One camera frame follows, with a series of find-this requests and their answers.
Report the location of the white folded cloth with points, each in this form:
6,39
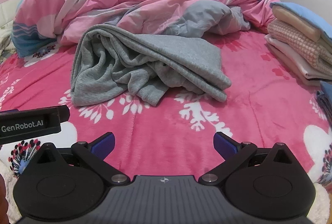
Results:
288,58

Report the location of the pink floral blanket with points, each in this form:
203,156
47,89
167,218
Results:
160,120

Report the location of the pink checked folded cloth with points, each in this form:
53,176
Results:
298,43

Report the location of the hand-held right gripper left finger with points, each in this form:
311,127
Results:
103,145

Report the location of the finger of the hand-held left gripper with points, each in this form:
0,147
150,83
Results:
64,113

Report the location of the grey sweatshirt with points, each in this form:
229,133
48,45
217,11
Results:
160,58

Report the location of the crumpled patterned cloth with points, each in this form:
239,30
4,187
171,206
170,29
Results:
5,42

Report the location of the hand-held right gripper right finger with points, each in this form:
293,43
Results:
224,145

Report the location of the dark blue folded cloth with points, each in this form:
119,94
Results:
326,99

